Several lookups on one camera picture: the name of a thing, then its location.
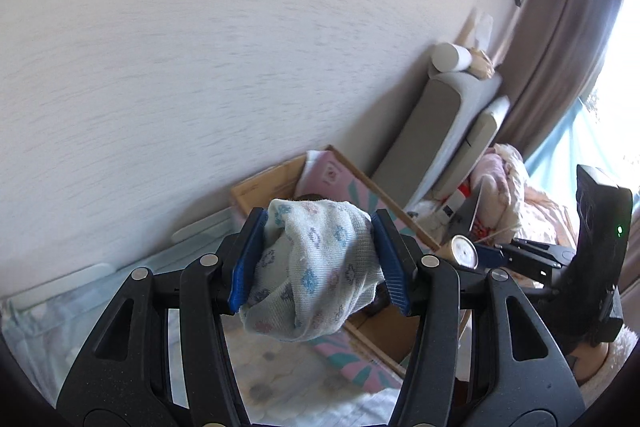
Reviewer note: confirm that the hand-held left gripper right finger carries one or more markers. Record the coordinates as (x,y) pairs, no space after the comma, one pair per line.
(395,267)

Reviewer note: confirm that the beige cushion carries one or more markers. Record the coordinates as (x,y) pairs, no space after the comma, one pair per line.
(475,142)

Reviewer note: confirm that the white paper sheet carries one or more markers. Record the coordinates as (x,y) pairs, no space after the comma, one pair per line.
(477,29)

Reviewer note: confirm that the person's right forearm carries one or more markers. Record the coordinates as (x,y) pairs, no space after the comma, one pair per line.
(620,354)

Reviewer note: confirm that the white cylindrical pillow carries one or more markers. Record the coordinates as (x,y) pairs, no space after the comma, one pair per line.
(450,57)

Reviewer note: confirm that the brown curtain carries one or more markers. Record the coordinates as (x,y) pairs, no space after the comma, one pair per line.
(565,32)

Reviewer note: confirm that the small round wooden jar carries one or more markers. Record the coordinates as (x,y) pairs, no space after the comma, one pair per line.
(463,252)

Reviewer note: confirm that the bright window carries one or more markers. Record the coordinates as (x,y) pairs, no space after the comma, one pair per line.
(620,82)

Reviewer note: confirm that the white rounded table guard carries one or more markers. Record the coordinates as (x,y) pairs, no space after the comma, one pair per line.
(202,224)
(65,282)

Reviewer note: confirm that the floral bed sheet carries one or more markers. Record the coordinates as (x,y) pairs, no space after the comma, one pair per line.
(280,372)

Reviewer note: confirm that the pink patterned cardboard box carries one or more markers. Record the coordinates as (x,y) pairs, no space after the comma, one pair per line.
(260,194)

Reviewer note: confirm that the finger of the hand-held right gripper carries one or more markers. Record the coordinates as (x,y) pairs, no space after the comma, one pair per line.
(490,254)

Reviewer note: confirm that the white patterned baby sock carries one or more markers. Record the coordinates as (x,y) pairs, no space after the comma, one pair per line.
(315,267)

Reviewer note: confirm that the light blue sheer curtain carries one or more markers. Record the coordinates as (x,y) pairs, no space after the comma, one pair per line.
(560,157)

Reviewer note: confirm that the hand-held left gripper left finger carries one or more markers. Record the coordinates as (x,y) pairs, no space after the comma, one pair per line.
(245,267)

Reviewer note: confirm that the grey wedge cushion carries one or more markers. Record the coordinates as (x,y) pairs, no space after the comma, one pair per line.
(425,132)

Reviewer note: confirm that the pink fluffy blanket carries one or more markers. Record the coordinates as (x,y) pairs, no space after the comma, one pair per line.
(530,207)

